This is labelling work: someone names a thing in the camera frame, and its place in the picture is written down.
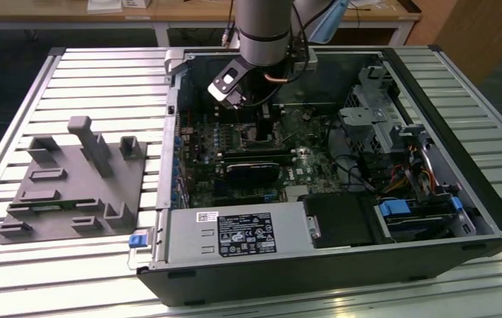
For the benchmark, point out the black open PC case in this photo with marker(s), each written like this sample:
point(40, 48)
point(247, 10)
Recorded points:
point(276, 285)

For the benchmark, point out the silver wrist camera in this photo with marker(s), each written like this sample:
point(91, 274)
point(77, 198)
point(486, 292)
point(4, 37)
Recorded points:
point(228, 81)

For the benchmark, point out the wooden desk white frame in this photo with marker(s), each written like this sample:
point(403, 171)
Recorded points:
point(55, 16)

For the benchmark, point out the silver power supply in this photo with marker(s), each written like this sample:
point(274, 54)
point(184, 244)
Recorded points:
point(188, 238)

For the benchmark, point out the CPU socket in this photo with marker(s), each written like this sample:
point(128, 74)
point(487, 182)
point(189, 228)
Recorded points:
point(248, 136)

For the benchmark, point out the silver chipset heatsink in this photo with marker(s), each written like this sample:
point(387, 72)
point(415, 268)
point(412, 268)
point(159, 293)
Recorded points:
point(298, 192)

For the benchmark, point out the grey metal drive cage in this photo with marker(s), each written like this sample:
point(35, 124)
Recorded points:
point(356, 119)

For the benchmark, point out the green motherboard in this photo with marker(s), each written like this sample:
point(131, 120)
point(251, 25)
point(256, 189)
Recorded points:
point(316, 165)

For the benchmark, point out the wooden cabinet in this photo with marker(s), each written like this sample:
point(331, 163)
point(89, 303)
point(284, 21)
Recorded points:
point(475, 33)

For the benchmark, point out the white box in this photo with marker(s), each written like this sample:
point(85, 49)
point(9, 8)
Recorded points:
point(137, 3)
point(104, 6)

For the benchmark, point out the blue case latch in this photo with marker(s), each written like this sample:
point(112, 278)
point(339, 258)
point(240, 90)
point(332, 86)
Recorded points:
point(139, 240)

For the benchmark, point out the blue disk carrier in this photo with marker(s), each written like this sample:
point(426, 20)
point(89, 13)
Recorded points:
point(394, 208)

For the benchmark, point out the black RAM slot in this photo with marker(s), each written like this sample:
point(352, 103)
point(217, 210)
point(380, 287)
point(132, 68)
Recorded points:
point(242, 153)
point(242, 160)

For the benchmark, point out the small blue drive latch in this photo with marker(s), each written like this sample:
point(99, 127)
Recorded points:
point(455, 203)

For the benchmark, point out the black graphics card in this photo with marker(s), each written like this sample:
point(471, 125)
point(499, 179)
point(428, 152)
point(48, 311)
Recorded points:
point(250, 174)

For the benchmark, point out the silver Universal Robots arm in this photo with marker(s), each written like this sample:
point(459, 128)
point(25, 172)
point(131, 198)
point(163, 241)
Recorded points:
point(262, 26)

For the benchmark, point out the green RAM stick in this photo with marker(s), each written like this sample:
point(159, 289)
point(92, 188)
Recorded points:
point(51, 206)

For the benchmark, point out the grey parts rack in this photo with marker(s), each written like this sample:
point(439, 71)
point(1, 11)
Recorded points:
point(77, 185)

